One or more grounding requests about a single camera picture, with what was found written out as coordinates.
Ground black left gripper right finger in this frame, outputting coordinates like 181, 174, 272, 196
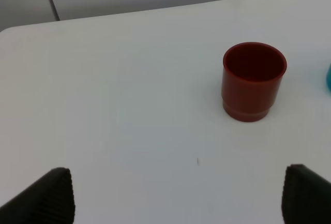
281, 164, 330, 224

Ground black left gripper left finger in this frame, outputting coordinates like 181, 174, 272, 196
1, 167, 76, 224

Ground blue translucent plastic cup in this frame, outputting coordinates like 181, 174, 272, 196
326, 65, 331, 92

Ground red plastic cup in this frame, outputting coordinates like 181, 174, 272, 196
221, 42, 287, 122

